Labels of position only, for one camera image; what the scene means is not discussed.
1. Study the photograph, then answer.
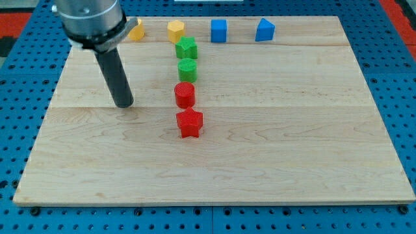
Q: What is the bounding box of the yellow block behind arm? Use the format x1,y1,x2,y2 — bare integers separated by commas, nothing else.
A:
127,19,145,41

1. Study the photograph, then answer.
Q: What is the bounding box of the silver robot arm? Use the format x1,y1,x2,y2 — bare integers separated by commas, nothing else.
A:
51,0,138,53

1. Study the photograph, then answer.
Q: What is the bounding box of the red star block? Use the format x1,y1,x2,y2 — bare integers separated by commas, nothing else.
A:
176,107,203,138

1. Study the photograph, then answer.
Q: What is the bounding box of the green star block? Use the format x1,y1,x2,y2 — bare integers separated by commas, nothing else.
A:
175,36,198,59

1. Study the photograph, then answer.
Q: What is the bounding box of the red cylinder block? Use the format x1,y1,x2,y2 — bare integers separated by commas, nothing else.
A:
174,82,196,109

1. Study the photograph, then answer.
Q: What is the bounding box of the green cylinder block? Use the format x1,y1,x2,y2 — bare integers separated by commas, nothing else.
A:
177,58,198,83

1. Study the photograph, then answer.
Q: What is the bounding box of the wooden board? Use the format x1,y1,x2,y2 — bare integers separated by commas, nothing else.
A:
14,16,415,207

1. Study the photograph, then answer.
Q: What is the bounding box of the blue cube block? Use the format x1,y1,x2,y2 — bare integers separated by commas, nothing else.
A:
211,19,228,43

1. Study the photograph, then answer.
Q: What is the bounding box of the yellow hexagon block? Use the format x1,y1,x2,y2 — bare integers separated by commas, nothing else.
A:
167,20,185,44

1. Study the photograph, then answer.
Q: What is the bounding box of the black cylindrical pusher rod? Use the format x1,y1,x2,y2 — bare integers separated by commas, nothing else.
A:
95,48,134,108

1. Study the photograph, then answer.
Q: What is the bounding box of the blue triangular block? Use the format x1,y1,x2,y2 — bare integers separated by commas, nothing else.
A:
255,18,276,42

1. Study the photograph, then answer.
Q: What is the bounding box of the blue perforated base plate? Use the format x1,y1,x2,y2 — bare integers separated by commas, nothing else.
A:
1,0,415,233

